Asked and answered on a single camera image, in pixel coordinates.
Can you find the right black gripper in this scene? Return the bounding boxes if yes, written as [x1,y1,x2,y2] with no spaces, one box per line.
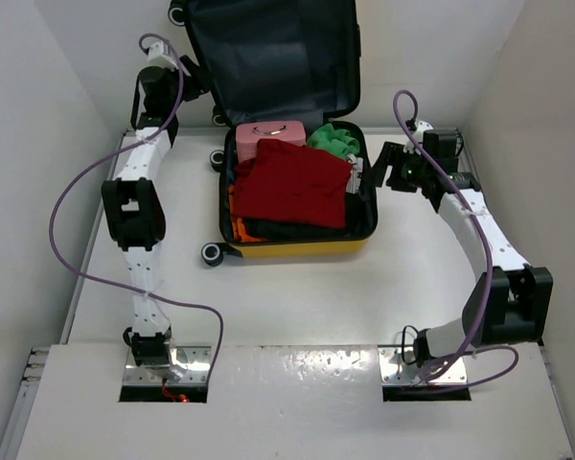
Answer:
[365,141,431,193]

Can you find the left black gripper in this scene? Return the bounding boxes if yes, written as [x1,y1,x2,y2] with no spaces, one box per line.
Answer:
[161,55,214,112]

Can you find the newspaper print cloth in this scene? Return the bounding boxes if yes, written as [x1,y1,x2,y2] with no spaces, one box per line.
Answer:
[346,154,364,195]

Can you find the green towel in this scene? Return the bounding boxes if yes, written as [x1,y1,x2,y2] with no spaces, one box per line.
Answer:
[307,124,360,160]

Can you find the pink vanity case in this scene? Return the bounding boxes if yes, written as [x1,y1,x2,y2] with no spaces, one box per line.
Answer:
[236,121,306,162]

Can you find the yellow suitcase with dark lining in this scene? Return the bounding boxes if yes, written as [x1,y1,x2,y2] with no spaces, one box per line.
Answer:
[168,1,379,266]

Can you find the red garment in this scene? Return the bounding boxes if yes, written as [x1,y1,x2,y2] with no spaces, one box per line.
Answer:
[233,139,352,229]

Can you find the black garment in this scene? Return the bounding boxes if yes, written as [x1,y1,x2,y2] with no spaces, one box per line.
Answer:
[242,218,353,241]

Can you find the orange patterned scarf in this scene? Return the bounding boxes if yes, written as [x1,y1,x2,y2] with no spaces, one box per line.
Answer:
[228,185,265,243]

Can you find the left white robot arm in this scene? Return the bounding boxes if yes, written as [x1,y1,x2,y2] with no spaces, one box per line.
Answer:
[101,56,210,368]

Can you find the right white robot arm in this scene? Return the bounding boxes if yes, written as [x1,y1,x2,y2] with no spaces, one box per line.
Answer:
[363,128,553,367]

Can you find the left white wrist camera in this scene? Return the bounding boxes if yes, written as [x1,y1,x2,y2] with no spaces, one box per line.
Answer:
[147,41,176,69]

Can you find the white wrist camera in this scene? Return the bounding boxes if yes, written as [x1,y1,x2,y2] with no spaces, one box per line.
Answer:
[406,118,434,145]
[147,41,176,69]

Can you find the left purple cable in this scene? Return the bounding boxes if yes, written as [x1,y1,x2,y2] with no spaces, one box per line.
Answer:
[48,32,224,384]

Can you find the purple cable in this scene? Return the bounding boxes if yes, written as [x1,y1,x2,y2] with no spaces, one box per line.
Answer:
[392,89,520,392]
[48,32,224,384]

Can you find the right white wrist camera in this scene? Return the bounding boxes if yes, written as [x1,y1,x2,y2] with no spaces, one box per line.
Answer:
[406,118,434,145]

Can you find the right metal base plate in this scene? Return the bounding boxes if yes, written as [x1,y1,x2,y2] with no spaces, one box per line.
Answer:
[378,345,468,388]

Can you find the metal base plate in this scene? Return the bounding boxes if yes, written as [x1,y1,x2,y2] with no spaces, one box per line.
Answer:
[378,345,468,388]
[123,346,212,387]

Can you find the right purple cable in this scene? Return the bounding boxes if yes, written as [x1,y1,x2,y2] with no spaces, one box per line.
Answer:
[392,89,520,392]

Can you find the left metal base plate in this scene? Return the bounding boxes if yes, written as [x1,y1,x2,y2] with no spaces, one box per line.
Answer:
[123,346,212,387]

